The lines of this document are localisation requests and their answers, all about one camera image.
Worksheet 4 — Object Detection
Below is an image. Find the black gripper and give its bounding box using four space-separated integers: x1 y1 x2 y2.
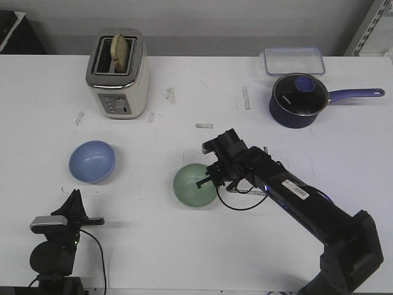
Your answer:
196 128 255 188
45 189 104 246

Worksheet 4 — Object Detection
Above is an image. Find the green bowl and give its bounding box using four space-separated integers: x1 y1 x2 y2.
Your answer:
173 163 217 208

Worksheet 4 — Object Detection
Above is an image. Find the blue bowl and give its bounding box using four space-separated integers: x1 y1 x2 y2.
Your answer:
68 140 116 184

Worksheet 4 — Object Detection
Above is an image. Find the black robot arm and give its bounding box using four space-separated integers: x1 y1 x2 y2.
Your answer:
29 189 104 294
197 129 383 294

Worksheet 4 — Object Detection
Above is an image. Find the cream and steel toaster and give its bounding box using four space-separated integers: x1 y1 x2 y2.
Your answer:
85 28 150 119

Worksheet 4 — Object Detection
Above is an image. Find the dark blue saucepan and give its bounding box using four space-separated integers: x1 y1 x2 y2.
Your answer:
269 73 385 129

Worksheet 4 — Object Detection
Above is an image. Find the glass pot lid blue knob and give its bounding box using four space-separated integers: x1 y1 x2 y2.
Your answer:
273 73 329 116

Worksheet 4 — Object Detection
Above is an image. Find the clear plastic food container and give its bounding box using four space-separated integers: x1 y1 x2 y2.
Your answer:
259 47 325 76

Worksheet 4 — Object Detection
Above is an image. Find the bread slice in toaster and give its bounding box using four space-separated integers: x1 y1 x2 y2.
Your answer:
110 34 129 73

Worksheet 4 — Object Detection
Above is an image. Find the black box background left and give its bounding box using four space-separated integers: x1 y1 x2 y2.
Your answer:
1 10 47 55

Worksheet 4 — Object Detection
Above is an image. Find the white perforated shelf upright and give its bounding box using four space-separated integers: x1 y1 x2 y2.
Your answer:
343 0 392 59

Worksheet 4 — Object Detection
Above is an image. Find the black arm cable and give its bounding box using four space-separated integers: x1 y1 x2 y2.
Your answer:
216 179 270 211
79 229 107 295

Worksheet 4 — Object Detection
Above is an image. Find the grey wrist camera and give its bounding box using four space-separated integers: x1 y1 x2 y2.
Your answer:
201 138 217 154
29 215 68 234

